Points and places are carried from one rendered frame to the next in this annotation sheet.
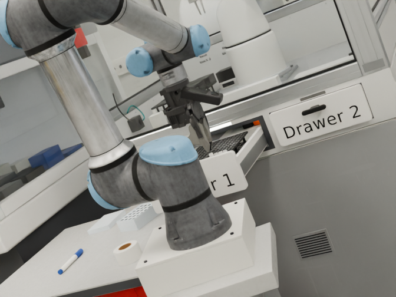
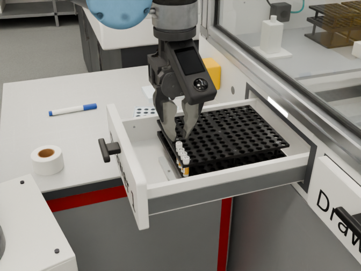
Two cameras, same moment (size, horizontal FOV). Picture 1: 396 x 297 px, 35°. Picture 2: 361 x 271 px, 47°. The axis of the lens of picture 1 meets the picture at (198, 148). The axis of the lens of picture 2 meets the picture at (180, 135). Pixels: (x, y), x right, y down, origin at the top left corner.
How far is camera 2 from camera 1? 141 cm
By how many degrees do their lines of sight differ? 48
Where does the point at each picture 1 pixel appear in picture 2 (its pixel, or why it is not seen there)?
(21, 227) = (132, 36)
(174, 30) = not seen: outside the picture
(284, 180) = (295, 230)
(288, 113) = (336, 183)
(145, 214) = not seen: hidden behind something
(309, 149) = (334, 243)
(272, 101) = (335, 145)
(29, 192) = not seen: hidden behind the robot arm
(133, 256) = (38, 170)
